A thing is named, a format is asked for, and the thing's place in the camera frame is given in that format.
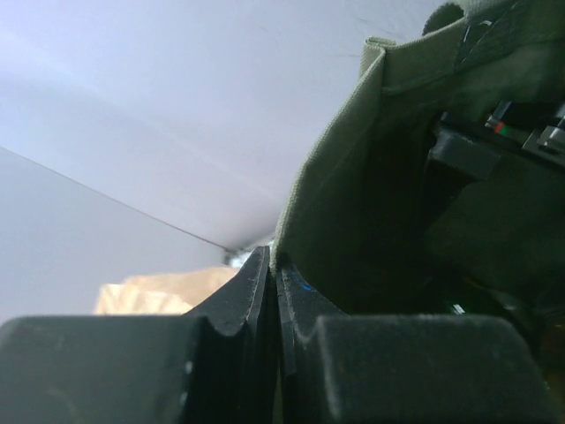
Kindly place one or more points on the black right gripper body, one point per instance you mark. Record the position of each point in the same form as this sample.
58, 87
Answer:
466, 151

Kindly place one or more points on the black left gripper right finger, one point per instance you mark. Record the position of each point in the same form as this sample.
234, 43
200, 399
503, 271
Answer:
340, 368

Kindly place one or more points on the orange plastic grocery bag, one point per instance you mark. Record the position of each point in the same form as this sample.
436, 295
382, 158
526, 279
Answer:
169, 293

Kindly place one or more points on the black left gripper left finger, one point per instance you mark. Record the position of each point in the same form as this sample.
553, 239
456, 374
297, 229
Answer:
210, 365

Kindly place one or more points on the green canvas tote bag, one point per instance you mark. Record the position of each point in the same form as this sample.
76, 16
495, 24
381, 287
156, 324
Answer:
347, 226

